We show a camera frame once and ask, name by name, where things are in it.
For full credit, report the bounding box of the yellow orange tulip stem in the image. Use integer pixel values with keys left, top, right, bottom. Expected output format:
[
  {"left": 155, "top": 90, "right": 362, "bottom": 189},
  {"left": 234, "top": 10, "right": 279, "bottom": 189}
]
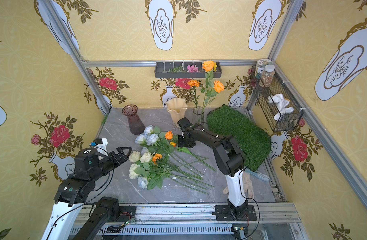
[{"left": 169, "top": 142, "right": 216, "bottom": 172}]

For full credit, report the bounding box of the orange rose stem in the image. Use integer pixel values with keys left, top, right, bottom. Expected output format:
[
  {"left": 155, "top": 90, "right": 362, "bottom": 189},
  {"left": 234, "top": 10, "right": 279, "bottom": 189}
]
[
  {"left": 200, "top": 79, "right": 225, "bottom": 122},
  {"left": 163, "top": 131, "right": 206, "bottom": 180},
  {"left": 201, "top": 61, "right": 217, "bottom": 113}
]

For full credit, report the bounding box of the small orange marigold stem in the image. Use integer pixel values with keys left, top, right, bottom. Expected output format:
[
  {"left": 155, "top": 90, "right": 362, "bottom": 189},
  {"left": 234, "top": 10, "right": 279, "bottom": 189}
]
[{"left": 147, "top": 154, "right": 213, "bottom": 194}]

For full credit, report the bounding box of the orange marigold flower stem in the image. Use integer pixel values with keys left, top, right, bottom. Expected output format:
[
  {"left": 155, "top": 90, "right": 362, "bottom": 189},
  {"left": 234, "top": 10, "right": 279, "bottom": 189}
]
[{"left": 188, "top": 79, "right": 200, "bottom": 108}]

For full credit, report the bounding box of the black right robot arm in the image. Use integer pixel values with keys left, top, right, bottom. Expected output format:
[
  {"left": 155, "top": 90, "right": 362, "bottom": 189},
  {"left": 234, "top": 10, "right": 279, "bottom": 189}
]
[{"left": 178, "top": 118, "right": 258, "bottom": 222}]

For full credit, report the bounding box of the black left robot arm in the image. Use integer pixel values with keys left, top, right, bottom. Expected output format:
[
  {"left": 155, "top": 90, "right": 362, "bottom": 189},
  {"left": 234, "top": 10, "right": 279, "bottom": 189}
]
[{"left": 42, "top": 147, "right": 132, "bottom": 240}]

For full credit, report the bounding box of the white rose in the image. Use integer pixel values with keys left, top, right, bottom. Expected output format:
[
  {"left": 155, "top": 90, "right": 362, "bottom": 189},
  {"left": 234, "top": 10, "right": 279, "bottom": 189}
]
[
  {"left": 146, "top": 134, "right": 159, "bottom": 146},
  {"left": 143, "top": 125, "right": 154, "bottom": 136},
  {"left": 137, "top": 176, "right": 148, "bottom": 190},
  {"left": 134, "top": 134, "right": 147, "bottom": 145}
]

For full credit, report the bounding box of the cream rose upper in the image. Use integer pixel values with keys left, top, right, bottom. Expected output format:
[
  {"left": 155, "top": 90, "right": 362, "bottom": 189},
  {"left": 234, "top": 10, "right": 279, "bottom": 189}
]
[{"left": 140, "top": 152, "right": 153, "bottom": 163}]

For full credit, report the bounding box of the dark purple glass vase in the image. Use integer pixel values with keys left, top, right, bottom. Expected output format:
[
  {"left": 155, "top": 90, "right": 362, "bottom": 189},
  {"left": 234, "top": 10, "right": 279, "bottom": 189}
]
[{"left": 122, "top": 105, "right": 145, "bottom": 135}]

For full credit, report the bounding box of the clear glass vase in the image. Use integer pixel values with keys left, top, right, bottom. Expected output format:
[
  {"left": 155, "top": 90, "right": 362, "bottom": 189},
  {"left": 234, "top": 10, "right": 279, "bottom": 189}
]
[{"left": 193, "top": 107, "right": 205, "bottom": 124}]

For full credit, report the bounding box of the cream ruffled vase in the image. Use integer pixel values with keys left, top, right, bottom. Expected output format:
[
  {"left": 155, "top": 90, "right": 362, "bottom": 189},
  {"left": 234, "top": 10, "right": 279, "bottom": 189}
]
[{"left": 166, "top": 98, "right": 188, "bottom": 131}]

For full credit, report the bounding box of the white rose bottom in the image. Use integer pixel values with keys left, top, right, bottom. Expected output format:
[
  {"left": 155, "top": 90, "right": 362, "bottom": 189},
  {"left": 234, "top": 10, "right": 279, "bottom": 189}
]
[{"left": 137, "top": 176, "right": 148, "bottom": 190}]

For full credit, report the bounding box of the white rose top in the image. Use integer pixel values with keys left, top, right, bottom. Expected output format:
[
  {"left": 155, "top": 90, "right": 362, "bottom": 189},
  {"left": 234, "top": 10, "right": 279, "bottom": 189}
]
[{"left": 143, "top": 125, "right": 154, "bottom": 136}]

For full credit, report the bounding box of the green artificial grass mat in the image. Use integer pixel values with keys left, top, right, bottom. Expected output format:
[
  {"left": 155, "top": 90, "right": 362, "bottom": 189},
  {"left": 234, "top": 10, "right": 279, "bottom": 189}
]
[{"left": 206, "top": 105, "right": 271, "bottom": 172}]

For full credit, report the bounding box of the pink flower in planter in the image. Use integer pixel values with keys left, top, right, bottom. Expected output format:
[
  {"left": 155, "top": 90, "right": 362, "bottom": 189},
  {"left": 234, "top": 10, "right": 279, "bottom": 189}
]
[{"left": 187, "top": 65, "right": 199, "bottom": 73}]

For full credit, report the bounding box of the beige work glove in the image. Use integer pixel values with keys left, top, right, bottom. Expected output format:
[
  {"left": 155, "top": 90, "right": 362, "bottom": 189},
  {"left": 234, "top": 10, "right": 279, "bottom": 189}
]
[{"left": 223, "top": 172, "right": 254, "bottom": 202}]

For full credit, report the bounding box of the teal brush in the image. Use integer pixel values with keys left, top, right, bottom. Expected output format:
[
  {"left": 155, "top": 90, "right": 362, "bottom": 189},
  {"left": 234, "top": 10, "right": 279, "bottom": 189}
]
[{"left": 245, "top": 169, "right": 270, "bottom": 183}]

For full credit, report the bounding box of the white cloth figure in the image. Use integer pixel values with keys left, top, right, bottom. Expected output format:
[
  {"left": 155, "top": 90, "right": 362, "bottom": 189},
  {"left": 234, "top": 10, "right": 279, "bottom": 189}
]
[{"left": 268, "top": 94, "right": 294, "bottom": 121}]

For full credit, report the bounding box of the jar with white lid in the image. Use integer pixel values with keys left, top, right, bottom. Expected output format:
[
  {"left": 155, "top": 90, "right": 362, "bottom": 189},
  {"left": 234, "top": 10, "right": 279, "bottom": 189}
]
[{"left": 259, "top": 65, "right": 275, "bottom": 88}]

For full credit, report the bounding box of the glass jar with floral lid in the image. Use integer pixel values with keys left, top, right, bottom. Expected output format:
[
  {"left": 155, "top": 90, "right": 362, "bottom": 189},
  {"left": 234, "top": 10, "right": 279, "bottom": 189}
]
[{"left": 255, "top": 59, "right": 273, "bottom": 79}]

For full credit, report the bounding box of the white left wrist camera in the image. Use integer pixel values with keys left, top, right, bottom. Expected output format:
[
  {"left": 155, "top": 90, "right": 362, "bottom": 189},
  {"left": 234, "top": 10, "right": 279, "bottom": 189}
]
[{"left": 89, "top": 138, "right": 108, "bottom": 155}]

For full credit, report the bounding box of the grey wall planter shelf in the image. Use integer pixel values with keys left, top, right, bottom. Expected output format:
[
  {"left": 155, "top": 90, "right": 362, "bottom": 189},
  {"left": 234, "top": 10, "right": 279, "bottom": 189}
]
[{"left": 154, "top": 61, "right": 205, "bottom": 79}]

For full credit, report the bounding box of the black wire wall basket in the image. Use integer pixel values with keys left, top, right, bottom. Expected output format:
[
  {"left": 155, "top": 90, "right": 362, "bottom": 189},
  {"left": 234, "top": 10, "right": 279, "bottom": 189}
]
[{"left": 247, "top": 66, "right": 304, "bottom": 132}]

